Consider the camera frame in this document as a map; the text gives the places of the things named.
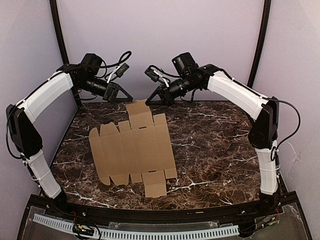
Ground left black frame post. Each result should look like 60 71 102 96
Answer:
49 0 70 64

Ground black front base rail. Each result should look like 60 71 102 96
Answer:
47 199 283 225

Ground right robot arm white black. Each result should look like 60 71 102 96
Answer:
144 52 281 216

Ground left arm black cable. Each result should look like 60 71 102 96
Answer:
99 50 133 81

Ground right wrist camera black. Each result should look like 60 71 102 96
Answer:
144 66 159 83

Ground brown cardboard box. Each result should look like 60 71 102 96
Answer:
88 100 178 198

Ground black frame post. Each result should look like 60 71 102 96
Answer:
247 0 272 88
49 0 70 64

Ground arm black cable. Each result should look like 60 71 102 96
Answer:
269 99 301 163
99 50 133 81

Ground right black frame post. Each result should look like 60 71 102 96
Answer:
247 0 272 88

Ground white slotted cable duct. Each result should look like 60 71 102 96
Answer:
32 213 240 240

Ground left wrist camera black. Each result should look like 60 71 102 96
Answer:
115 63 130 78

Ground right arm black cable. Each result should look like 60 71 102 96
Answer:
269 99 301 163

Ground small green circuit board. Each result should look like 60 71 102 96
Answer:
72 223 94 237

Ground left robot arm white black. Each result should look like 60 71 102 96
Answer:
5 51 133 212

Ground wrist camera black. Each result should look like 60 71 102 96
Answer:
115 63 130 78
144 66 159 83

